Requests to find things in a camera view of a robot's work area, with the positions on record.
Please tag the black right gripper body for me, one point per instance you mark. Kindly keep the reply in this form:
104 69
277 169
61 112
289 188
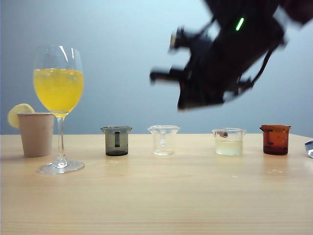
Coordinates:
207 80

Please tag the yellow lemon slice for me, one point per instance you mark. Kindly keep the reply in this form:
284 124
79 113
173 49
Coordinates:
14 115

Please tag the grey glass measuring cup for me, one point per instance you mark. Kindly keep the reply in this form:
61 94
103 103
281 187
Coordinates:
110 147

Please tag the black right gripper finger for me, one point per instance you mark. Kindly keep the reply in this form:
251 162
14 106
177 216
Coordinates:
182 40
166 74

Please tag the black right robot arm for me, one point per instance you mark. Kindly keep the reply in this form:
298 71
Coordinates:
249 36

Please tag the clear stemmed wine glass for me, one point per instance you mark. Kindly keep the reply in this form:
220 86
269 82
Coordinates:
57 95

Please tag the clear measuring cup pale liquid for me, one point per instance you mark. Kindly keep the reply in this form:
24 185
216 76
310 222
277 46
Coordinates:
228 148

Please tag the amber glass measuring cup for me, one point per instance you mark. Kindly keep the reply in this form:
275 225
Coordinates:
275 144

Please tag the clear measuring cup orange juice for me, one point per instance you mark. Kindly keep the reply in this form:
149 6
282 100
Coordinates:
156 147

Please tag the silver foil wrapper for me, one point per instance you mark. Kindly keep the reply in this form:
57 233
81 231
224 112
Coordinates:
310 149

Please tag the beige paper cup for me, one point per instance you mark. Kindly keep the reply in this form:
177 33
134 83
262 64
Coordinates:
35 137

